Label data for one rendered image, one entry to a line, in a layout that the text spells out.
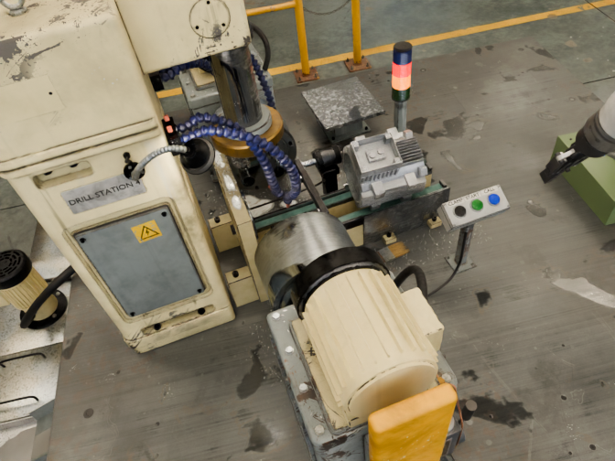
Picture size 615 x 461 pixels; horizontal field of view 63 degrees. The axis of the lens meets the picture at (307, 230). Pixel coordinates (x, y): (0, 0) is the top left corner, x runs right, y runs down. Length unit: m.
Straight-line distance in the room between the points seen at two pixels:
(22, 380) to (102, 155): 1.30
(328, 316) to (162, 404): 0.72
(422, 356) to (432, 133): 1.34
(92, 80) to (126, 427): 0.88
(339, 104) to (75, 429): 1.38
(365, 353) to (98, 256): 0.67
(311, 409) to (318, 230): 0.43
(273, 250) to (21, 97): 0.59
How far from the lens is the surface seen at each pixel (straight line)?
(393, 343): 0.78
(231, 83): 1.14
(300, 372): 0.98
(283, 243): 1.17
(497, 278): 1.57
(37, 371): 2.16
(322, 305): 0.84
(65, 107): 0.97
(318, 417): 0.94
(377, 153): 1.43
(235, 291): 1.46
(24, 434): 2.11
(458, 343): 1.43
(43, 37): 0.92
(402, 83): 1.74
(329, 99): 2.01
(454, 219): 1.34
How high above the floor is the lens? 2.04
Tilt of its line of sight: 48 degrees down
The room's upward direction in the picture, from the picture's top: 9 degrees counter-clockwise
